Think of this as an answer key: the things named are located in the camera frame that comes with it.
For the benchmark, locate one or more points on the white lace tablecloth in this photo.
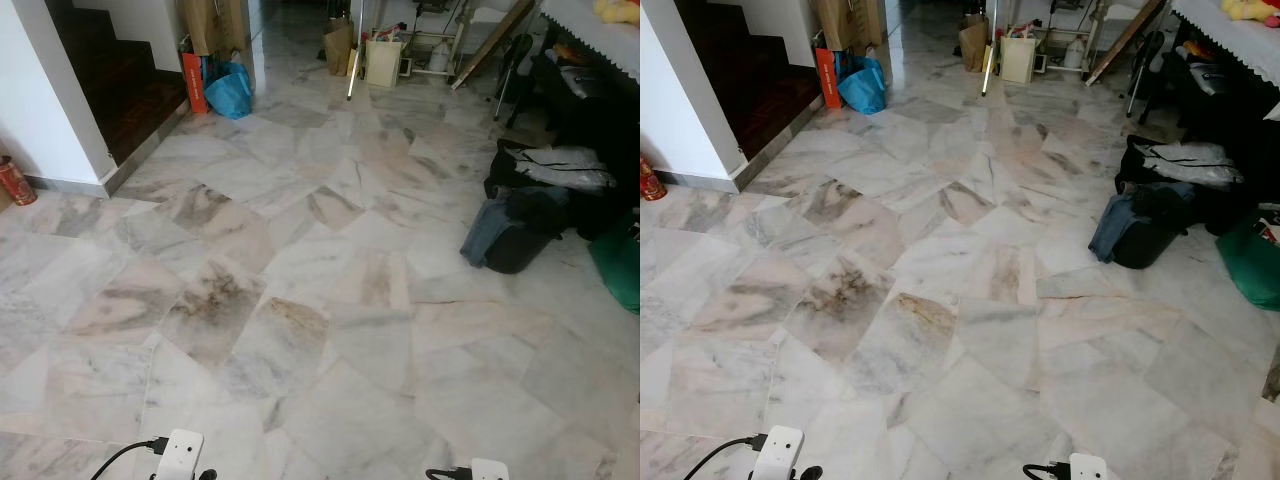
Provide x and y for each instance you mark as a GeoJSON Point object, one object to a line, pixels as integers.
{"type": "Point", "coordinates": [1230, 40]}
{"type": "Point", "coordinates": [590, 35]}

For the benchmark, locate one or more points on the black metal folding frame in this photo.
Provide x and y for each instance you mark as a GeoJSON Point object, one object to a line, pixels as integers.
{"type": "Point", "coordinates": [1152, 55]}
{"type": "Point", "coordinates": [515, 55]}

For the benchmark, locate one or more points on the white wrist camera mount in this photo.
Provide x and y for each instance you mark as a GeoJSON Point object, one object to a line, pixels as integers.
{"type": "Point", "coordinates": [1087, 467]}
{"type": "Point", "coordinates": [778, 452]}
{"type": "Point", "coordinates": [490, 470]}
{"type": "Point", "coordinates": [182, 455]}

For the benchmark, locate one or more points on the small brown paper bag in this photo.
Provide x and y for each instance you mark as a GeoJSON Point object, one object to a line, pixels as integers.
{"type": "Point", "coordinates": [973, 45]}
{"type": "Point", "coordinates": [338, 48]}

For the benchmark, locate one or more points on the large brown paper bag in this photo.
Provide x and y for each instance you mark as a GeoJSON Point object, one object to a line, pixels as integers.
{"type": "Point", "coordinates": [845, 22]}
{"type": "Point", "coordinates": [212, 25]}

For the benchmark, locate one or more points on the long wooden plank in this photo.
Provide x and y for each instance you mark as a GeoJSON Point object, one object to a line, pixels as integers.
{"type": "Point", "coordinates": [495, 45]}
{"type": "Point", "coordinates": [1125, 42]}

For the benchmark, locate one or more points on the white stick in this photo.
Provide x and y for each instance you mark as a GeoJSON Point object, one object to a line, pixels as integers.
{"type": "Point", "coordinates": [989, 60]}
{"type": "Point", "coordinates": [354, 65]}

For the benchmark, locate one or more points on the red fire extinguisher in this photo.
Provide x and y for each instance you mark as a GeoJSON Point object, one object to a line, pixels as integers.
{"type": "Point", "coordinates": [15, 182]}
{"type": "Point", "coordinates": [650, 185]}

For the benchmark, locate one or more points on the grey garment in clear plastic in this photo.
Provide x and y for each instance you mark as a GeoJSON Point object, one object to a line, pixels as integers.
{"type": "Point", "coordinates": [1195, 162]}
{"type": "Point", "coordinates": [565, 165]}

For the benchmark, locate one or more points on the blue plastic bag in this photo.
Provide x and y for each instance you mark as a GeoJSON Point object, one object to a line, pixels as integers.
{"type": "Point", "coordinates": [863, 88]}
{"type": "Point", "coordinates": [230, 92]}

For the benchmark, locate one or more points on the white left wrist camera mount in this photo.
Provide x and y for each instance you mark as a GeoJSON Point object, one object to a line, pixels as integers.
{"type": "Point", "coordinates": [182, 455]}
{"type": "Point", "coordinates": [778, 452]}

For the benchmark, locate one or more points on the green bag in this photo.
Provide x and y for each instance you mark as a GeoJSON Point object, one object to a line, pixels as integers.
{"type": "Point", "coordinates": [620, 268]}
{"type": "Point", "coordinates": [1255, 265]}

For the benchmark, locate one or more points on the dark wooden staircase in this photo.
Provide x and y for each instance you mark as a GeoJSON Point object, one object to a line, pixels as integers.
{"type": "Point", "coordinates": [760, 80]}
{"type": "Point", "coordinates": [110, 90]}

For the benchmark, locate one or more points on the black luggage bag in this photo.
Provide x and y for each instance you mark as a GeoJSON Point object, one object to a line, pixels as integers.
{"type": "Point", "coordinates": [1215, 205]}
{"type": "Point", "coordinates": [590, 210]}

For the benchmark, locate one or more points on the yellow plush toy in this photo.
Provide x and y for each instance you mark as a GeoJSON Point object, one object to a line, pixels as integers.
{"type": "Point", "coordinates": [618, 10]}
{"type": "Point", "coordinates": [1250, 8]}

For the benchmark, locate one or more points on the cream tote bag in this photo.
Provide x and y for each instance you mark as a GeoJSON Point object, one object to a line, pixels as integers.
{"type": "Point", "coordinates": [1018, 60]}
{"type": "Point", "coordinates": [383, 63]}

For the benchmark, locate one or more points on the clear plastic water jug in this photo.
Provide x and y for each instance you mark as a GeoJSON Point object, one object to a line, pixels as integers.
{"type": "Point", "coordinates": [438, 58]}
{"type": "Point", "coordinates": [1073, 55]}

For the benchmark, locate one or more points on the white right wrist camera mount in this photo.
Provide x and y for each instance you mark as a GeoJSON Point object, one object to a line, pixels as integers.
{"type": "Point", "coordinates": [1087, 467]}
{"type": "Point", "coordinates": [490, 470]}

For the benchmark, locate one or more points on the blue jeans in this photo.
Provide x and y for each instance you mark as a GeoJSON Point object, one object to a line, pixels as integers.
{"type": "Point", "coordinates": [1110, 230]}
{"type": "Point", "coordinates": [485, 238]}

